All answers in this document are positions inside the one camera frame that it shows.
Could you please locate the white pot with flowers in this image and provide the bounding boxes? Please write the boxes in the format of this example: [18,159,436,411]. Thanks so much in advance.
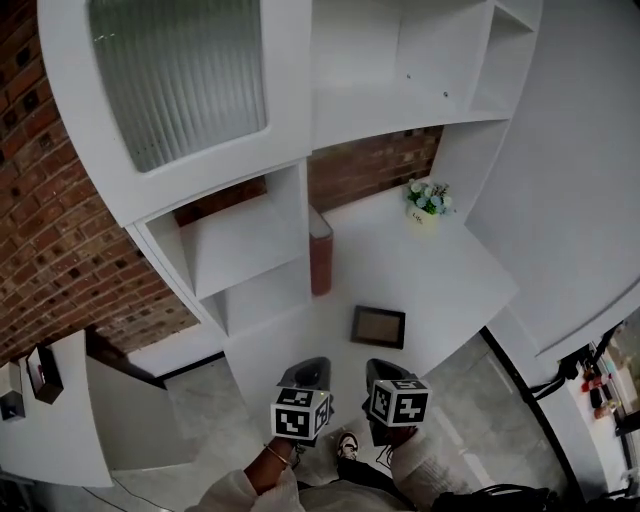
[403,178,457,236]

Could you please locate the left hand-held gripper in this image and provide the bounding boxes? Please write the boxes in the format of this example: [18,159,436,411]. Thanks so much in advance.
[269,355,335,448]

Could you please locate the red hardcover book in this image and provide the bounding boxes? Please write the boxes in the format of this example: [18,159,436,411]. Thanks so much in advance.
[308,204,335,297]

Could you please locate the person's beige top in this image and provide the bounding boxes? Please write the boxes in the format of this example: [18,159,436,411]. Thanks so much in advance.
[297,479,416,512]

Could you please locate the black framed window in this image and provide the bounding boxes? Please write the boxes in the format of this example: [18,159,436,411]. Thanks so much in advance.
[589,319,640,471]

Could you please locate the dark picture frame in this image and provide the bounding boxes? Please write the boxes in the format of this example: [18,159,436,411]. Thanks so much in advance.
[349,304,407,350]

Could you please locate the white side table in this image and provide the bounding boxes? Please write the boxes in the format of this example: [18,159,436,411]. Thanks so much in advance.
[0,327,201,489]

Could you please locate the black hanging straps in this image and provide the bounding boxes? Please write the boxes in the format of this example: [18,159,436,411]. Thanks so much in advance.
[529,344,601,401]

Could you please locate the person's left forearm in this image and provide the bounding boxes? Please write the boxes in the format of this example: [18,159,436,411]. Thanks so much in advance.
[189,438,304,512]

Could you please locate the black bag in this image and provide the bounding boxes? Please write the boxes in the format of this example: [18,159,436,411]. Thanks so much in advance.
[432,482,556,512]

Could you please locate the dark brown open box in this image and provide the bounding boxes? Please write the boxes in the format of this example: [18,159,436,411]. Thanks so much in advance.
[25,344,65,405]

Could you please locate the white hutch shelving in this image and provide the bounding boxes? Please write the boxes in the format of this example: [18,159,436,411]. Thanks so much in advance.
[37,0,544,226]

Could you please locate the person's right forearm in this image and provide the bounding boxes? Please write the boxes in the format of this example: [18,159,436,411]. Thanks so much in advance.
[387,427,481,511]

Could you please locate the person's right shoe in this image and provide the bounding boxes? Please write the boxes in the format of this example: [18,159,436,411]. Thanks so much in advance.
[337,430,360,462]

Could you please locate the ribbed glass cabinet door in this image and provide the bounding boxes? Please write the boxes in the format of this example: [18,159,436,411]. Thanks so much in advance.
[37,0,315,224]

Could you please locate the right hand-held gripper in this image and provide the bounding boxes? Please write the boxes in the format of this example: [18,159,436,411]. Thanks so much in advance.
[362,357,432,448]

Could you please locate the grey open box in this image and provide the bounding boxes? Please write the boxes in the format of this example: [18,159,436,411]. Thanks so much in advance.
[0,389,26,422]

